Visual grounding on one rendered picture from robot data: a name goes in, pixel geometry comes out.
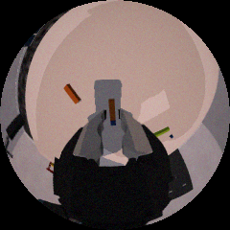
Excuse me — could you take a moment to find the lime green rod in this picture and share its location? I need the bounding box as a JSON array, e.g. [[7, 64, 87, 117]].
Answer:
[[153, 126, 170, 137]]

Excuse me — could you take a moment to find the orange rod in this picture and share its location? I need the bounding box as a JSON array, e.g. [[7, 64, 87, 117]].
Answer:
[[108, 99, 116, 121], [64, 84, 81, 104]]

